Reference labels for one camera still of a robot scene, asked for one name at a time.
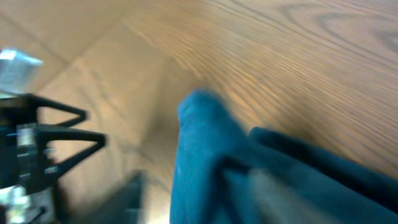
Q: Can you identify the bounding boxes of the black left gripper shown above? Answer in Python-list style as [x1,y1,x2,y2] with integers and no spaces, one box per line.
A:
[1,94,106,194]

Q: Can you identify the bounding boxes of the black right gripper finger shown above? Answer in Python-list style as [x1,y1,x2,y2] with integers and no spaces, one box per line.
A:
[78,170,146,224]

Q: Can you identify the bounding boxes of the dark blue shorts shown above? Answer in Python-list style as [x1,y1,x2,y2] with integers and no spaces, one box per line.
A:
[169,90,397,223]

